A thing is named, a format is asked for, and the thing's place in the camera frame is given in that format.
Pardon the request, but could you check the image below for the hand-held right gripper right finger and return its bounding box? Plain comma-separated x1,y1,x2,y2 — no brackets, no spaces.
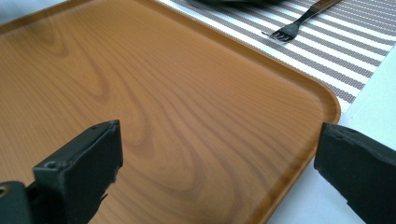
313,121,396,224

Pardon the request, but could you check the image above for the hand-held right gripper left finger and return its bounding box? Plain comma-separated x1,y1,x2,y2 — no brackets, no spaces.
25,119,124,224

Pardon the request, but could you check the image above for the wood-grain brown tray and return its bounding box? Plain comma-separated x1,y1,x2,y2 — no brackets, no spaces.
0,0,342,224

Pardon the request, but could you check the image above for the striped woven placemat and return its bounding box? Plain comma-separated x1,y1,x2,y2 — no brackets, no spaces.
157,0,396,114

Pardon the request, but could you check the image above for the dark plate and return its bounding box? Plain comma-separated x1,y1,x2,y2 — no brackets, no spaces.
186,0,293,7

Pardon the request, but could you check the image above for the fork with wooden handle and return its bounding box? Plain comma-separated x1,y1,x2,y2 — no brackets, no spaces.
262,0,343,44

